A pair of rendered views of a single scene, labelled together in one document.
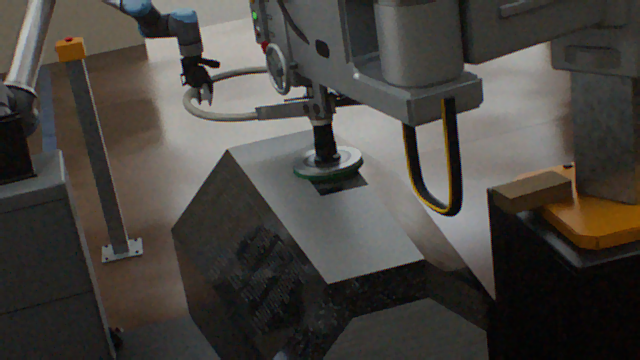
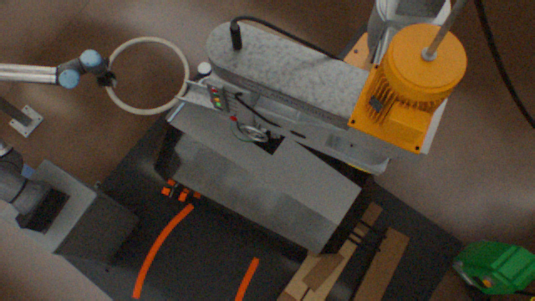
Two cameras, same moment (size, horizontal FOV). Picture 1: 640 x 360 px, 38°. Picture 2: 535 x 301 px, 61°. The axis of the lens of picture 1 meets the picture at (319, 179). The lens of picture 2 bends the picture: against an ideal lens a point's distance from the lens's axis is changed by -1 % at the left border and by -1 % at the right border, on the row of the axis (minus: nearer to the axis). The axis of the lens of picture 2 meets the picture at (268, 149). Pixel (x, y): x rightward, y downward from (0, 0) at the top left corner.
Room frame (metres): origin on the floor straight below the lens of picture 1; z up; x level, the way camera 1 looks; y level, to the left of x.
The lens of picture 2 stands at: (1.89, 0.51, 3.33)
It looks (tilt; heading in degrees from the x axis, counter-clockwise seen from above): 72 degrees down; 319
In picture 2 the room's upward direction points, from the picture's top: 3 degrees counter-clockwise
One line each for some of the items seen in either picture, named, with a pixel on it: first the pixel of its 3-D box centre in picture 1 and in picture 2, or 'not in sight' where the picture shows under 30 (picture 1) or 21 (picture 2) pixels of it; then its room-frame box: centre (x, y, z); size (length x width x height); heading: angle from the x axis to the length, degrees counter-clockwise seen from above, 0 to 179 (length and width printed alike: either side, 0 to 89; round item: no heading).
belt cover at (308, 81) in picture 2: not in sight; (317, 87); (2.35, -0.16, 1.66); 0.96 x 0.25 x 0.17; 22
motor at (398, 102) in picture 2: not in sight; (408, 89); (2.06, -0.26, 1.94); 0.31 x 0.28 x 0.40; 112
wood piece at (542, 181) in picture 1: (532, 191); not in sight; (2.39, -0.59, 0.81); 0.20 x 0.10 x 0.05; 107
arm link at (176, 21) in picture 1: (186, 26); (93, 62); (3.39, 0.40, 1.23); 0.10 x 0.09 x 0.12; 72
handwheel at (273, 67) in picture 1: (289, 66); (257, 127); (2.52, 0.03, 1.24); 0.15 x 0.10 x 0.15; 22
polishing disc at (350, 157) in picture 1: (327, 160); (249, 123); (2.68, -0.03, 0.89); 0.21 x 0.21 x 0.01
